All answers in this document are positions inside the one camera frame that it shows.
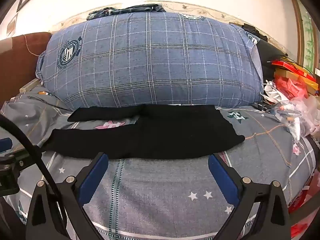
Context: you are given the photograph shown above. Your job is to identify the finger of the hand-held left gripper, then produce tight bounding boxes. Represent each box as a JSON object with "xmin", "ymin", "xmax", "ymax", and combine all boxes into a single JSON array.
[{"xmin": 0, "ymin": 137, "xmax": 42, "ymax": 167}]

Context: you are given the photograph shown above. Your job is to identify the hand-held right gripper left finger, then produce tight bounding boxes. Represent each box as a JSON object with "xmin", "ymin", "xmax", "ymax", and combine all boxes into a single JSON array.
[{"xmin": 25, "ymin": 152, "xmax": 109, "ymax": 240}]

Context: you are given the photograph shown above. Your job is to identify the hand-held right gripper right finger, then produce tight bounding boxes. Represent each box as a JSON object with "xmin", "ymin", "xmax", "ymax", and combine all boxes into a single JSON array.
[{"xmin": 208, "ymin": 152, "xmax": 290, "ymax": 240}]

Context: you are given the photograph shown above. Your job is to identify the black pants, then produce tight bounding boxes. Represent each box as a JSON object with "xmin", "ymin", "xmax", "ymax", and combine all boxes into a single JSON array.
[{"xmin": 41, "ymin": 104, "xmax": 245, "ymax": 160}]

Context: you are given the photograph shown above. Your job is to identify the grey printed bed sheet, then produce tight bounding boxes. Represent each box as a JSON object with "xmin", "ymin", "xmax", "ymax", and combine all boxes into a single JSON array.
[{"xmin": 0, "ymin": 80, "xmax": 317, "ymax": 240}]

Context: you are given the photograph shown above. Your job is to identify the brown headboard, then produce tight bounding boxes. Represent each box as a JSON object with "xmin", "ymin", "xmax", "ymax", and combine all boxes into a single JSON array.
[{"xmin": 0, "ymin": 32, "xmax": 53, "ymax": 108}]

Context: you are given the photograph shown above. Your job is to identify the red plastic sheet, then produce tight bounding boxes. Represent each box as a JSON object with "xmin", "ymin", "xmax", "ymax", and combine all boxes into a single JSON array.
[{"xmin": 287, "ymin": 189, "xmax": 320, "ymax": 240}]

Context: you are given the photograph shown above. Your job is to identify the clear plastic bags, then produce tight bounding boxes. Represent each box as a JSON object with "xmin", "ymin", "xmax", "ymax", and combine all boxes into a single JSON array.
[{"xmin": 275, "ymin": 97, "xmax": 320, "ymax": 142}]

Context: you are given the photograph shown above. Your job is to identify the white plastic bag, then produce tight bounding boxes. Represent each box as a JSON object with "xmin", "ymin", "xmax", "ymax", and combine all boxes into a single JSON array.
[{"xmin": 264, "ymin": 80, "xmax": 290, "ymax": 103}]

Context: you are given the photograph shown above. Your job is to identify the red plastic bag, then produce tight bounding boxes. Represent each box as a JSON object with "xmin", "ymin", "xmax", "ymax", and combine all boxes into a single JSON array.
[{"xmin": 274, "ymin": 76, "xmax": 309, "ymax": 100}]

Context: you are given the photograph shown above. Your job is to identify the black bag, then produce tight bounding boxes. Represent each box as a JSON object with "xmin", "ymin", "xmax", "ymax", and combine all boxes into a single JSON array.
[{"xmin": 255, "ymin": 39, "xmax": 288, "ymax": 80}]

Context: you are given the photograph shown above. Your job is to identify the blue plaid pillow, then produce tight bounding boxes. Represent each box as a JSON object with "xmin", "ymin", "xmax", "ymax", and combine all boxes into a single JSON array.
[{"xmin": 35, "ymin": 12, "xmax": 264, "ymax": 112}]

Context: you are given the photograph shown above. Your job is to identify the dark plaid garment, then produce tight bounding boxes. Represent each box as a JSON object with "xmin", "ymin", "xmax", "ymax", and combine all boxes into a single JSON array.
[{"xmin": 86, "ymin": 5, "xmax": 125, "ymax": 21}]

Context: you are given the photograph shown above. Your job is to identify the painted door panel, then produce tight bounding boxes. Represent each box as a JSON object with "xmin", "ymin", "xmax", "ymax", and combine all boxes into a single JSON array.
[{"xmin": 290, "ymin": 0, "xmax": 320, "ymax": 73}]

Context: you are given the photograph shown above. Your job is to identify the dark folded garment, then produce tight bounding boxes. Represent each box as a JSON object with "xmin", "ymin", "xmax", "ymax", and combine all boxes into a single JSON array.
[{"xmin": 120, "ymin": 3, "xmax": 165, "ymax": 13}]

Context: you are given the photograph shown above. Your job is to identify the black cable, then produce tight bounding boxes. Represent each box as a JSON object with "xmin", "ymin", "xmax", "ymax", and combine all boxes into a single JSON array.
[{"xmin": 0, "ymin": 114, "xmax": 65, "ymax": 207}]

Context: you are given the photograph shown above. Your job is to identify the wooden bed frame block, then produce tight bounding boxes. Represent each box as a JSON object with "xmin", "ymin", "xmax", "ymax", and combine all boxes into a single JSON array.
[{"xmin": 20, "ymin": 79, "xmax": 44, "ymax": 95}]

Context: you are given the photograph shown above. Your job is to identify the thin string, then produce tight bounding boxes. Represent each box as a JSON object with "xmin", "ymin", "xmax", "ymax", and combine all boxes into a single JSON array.
[{"xmin": 23, "ymin": 34, "xmax": 41, "ymax": 56}]

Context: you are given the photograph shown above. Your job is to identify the small wall picture frame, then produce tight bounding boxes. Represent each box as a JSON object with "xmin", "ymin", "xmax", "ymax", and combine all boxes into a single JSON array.
[{"xmin": 6, "ymin": 14, "xmax": 18, "ymax": 37}]

